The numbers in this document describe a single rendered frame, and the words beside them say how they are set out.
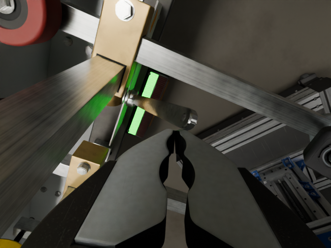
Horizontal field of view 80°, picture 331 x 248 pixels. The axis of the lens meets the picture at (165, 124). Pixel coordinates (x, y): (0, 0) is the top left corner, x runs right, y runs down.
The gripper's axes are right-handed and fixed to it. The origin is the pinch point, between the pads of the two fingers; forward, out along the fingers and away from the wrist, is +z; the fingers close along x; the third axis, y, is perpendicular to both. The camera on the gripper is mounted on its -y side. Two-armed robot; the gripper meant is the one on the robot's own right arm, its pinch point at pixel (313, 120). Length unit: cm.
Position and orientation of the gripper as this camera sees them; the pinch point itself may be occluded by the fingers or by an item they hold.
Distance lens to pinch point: 39.5
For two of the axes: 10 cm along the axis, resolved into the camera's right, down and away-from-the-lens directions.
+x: 3.8, -8.1, -4.4
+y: 9.2, 3.5, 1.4
